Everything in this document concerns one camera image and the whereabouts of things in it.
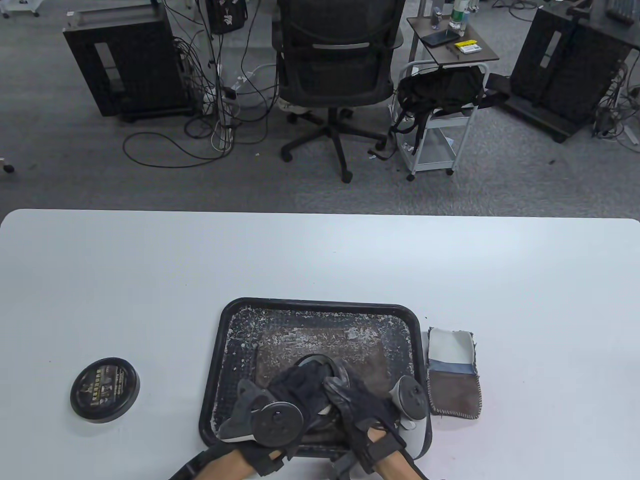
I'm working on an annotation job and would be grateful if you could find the person's right hand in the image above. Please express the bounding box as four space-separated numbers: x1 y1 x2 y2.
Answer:
322 372 407 473

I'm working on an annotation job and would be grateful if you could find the small brown side table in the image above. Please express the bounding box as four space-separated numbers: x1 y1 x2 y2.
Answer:
406 16 500 66

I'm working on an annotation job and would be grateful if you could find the white desk leg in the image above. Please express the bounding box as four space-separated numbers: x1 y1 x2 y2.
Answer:
197 0 236 131

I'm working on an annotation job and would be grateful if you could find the green label bottle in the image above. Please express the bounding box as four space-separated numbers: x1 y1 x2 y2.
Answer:
448 0 472 37

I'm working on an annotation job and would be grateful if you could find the black computer tower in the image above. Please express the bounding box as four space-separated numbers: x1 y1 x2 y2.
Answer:
502 0 633 144
63 2 196 123

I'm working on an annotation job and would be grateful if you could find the white rolling cart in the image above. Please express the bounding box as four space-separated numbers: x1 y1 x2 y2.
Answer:
391 60 488 182

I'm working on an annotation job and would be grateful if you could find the black white controller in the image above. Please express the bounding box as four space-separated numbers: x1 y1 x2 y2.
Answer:
390 375 429 432
219 380 307 448

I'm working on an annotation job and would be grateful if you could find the tangle of black cables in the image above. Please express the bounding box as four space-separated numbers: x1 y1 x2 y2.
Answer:
592 65 640 146

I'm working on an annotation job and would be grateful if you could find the black floor cable loop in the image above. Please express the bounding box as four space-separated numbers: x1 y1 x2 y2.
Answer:
122 131 236 168

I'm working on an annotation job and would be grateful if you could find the grey polishing cloth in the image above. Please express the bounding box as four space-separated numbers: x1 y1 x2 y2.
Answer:
426 327 483 419

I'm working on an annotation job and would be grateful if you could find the person's left hand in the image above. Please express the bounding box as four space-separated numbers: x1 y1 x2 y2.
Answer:
235 359 347 476

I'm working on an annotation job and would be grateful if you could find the black labelled tin lid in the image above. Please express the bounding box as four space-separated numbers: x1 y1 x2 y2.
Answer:
70 357 141 424

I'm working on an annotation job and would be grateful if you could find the black backpack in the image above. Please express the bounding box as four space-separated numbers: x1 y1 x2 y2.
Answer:
390 66 511 151

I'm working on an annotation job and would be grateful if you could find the black plastic tray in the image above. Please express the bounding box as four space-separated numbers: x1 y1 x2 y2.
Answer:
199 298 432 458

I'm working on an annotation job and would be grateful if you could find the right black white controller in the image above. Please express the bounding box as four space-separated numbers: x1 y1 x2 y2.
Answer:
390 375 429 432

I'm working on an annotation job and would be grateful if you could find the dark brown desk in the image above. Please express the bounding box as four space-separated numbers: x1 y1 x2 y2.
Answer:
570 0 640 51

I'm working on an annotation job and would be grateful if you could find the person's left forearm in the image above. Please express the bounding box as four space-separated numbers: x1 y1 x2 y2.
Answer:
170 447 261 480

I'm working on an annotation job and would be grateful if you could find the white trolley base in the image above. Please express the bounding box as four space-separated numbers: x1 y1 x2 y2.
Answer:
0 0 41 18

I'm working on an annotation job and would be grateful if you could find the black tablet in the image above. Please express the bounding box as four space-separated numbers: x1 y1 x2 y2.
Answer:
421 30 461 48

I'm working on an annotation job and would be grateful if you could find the brown leather bag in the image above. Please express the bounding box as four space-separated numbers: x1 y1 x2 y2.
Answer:
255 322 393 401

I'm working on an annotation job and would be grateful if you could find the black hanging bag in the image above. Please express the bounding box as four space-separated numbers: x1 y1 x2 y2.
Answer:
206 0 248 35

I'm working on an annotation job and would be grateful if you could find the person's right forearm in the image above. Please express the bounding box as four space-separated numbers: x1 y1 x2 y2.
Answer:
372 445 426 480

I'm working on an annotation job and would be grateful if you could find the left black white controller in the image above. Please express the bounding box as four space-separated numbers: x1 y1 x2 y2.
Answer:
219 380 307 448

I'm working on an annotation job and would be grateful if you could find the black office chair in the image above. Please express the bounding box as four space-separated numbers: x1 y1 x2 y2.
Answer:
272 0 406 184

